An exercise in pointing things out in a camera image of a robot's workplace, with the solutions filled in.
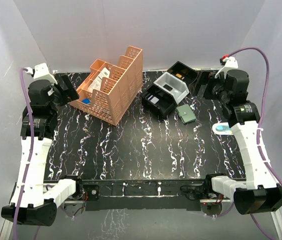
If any peach plastic desk organizer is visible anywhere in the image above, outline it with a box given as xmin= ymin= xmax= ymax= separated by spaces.
xmin=70 ymin=45 xmax=143 ymax=126

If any green card holder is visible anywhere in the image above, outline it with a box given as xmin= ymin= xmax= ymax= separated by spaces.
xmin=176 ymin=104 xmax=197 ymax=124

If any black bin with gold card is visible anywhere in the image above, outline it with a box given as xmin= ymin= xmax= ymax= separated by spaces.
xmin=167 ymin=61 xmax=199 ymax=86

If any black bin with white card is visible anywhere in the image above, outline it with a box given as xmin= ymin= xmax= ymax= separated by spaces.
xmin=141 ymin=84 xmax=177 ymax=120

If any white plastic bin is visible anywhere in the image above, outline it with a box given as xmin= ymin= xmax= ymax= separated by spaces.
xmin=154 ymin=72 xmax=190 ymax=105

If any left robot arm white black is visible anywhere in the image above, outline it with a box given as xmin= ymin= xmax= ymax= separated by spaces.
xmin=1 ymin=63 xmax=84 ymax=227

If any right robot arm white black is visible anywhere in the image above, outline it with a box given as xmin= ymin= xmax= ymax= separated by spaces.
xmin=203 ymin=55 xmax=282 ymax=215

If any blue small object in organizer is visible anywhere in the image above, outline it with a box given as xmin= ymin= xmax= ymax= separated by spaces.
xmin=82 ymin=98 xmax=91 ymax=105

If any white paper packet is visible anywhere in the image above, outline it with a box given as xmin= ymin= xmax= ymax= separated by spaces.
xmin=88 ymin=67 xmax=110 ymax=93

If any blue white oval package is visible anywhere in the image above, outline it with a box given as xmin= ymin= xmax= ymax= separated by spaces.
xmin=212 ymin=122 xmax=233 ymax=136

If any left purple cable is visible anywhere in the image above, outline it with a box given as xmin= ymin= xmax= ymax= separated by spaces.
xmin=12 ymin=67 xmax=39 ymax=240

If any purple cable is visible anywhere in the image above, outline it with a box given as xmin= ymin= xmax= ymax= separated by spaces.
xmin=227 ymin=46 xmax=282 ymax=240
xmin=12 ymin=67 xmax=39 ymax=240

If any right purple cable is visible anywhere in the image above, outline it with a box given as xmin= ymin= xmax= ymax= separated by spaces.
xmin=227 ymin=46 xmax=282 ymax=240

